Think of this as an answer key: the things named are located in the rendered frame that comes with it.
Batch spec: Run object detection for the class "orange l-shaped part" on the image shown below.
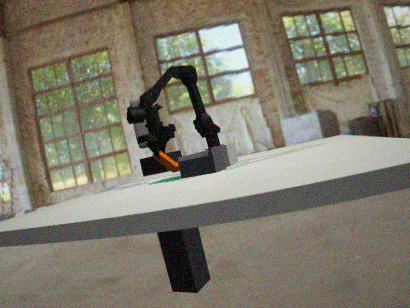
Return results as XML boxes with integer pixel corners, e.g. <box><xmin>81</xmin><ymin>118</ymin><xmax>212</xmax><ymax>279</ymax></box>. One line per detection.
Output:
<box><xmin>153</xmin><ymin>151</ymin><xmax>180</xmax><ymax>173</ymax></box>

